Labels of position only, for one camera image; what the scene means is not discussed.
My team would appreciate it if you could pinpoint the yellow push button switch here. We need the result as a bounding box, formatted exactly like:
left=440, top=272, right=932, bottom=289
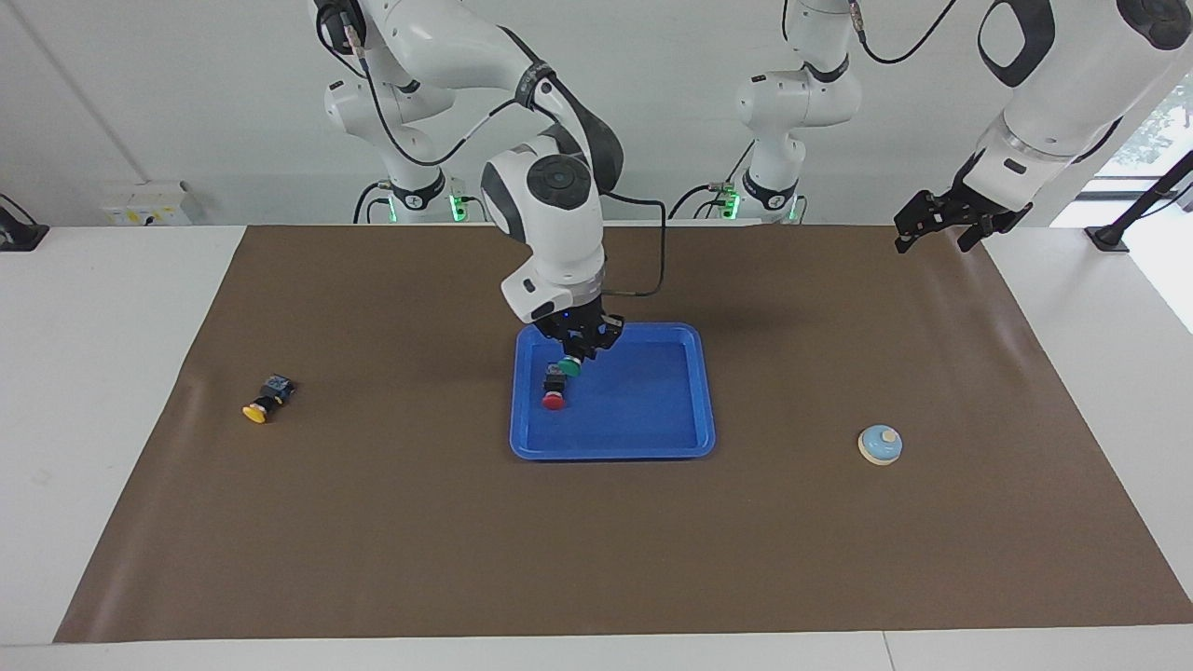
left=242, top=375, right=296, bottom=424

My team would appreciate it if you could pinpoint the blue plastic tray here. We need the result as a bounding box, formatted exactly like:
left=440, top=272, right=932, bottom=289
left=509, top=322, right=717, bottom=462

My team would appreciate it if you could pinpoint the light blue service bell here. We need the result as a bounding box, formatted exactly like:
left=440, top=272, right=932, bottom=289
left=857, top=424, right=905, bottom=468

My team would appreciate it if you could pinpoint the black stand with pole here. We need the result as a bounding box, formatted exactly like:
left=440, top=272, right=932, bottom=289
left=1084, top=149, right=1193, bottom=253

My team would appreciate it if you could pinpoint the bright window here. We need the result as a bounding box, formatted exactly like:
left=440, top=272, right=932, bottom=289
left=1092, top=76, right=1193, bottom=180

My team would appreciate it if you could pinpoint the brown table mat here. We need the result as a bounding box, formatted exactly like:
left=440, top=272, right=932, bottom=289
left=54, top=224, right=1193, bottom=644

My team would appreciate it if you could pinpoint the black stand base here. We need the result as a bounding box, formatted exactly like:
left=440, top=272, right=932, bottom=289
left=0, top=193, right=49, bottom=253

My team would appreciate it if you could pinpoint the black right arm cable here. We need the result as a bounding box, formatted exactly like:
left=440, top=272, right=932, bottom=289
left=337, top=23, right=668, bottom=298

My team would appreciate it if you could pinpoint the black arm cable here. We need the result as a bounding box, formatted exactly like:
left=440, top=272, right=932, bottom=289
left=337, top=23, right=668, bottom=298
left=850, top=0, right=961, bottom=66

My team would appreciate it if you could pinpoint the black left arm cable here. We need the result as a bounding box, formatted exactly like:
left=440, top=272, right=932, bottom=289
left=850, top=0, right=961, bottom=66

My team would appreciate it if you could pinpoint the black left base cable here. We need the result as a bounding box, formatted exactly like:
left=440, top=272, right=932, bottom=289
left=667, top=140, right=756, bottom=222

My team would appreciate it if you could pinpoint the black base cable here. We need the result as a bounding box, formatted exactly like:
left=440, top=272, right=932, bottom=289
left=667, top=140, right=756, bottom=222
left=351, top=180, right=394, bottom=225

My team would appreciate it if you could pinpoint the black right base cable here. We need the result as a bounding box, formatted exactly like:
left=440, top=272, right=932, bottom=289
left=351, top=180, right=394, bottom=225

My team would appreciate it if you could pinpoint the white wall socket box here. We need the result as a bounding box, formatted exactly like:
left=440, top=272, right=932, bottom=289
left=101, top=182, right=194, bottom=226

